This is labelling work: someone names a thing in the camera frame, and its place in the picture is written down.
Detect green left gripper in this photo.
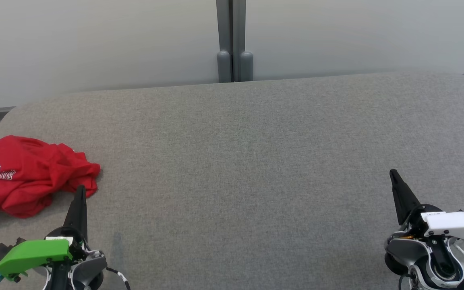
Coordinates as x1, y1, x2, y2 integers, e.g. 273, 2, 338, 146
0, 185, 89, 282

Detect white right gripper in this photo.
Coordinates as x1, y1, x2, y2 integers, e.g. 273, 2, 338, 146
389, 169, 464, 242

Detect red shorts with navy print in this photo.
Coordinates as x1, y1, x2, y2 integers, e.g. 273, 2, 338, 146
0, 135, 101, 220

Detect grey fabric sofa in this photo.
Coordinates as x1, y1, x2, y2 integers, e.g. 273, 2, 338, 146
0, 72, 464, 290

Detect black white left arm cable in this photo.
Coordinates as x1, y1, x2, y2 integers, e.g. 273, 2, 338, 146
106, 267, 132, 290

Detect grey wall partition post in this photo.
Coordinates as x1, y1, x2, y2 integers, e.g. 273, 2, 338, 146
216, 0, 254, 83

